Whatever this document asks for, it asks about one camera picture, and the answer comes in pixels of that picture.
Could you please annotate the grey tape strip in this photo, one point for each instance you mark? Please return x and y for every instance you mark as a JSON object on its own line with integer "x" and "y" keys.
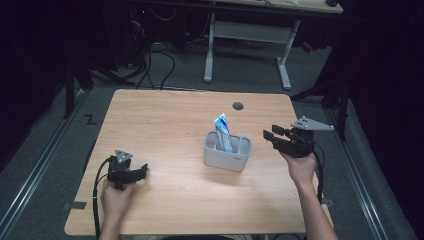
{"x": 328, "y": 201}
{"x": 76, "y": 205}

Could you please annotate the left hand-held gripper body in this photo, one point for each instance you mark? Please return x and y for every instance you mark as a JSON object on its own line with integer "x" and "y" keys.
{"x": 120, "y": 170}

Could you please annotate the wooden desk with grey frame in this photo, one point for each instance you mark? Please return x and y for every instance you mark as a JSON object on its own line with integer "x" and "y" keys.
{"x": 253, "y": 31}

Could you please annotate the person's right hand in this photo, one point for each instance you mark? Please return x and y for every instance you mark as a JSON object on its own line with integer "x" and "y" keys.
{"x": 301, "y": 168}

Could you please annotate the metal floor rail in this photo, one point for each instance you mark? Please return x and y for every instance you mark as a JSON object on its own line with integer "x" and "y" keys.
{"x": 36, "y": 160}
{"x": 360, "y": 180}

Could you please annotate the person's left hand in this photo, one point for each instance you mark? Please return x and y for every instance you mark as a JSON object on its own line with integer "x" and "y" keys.
{"x": 115, "y": 200}

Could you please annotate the black metal stand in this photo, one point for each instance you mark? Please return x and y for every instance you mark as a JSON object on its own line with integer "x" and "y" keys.
{"x": 341, "y": 110}
{"x": 70, "y": 90}

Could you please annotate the blue and white toothpaste tube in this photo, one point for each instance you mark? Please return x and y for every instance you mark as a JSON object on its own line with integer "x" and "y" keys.
{"x": 224, "y": 131}

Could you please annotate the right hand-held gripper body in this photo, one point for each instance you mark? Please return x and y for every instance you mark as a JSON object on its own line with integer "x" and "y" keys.
{"x": 298, "y": 143}

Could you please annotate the grey plastic holder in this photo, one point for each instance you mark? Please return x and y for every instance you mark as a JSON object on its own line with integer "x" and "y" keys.
{"x": 226, "y": 156}

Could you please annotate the black floor tape mark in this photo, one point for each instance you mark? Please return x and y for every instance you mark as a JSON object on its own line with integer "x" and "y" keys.
{"x": 90, "y": 119}

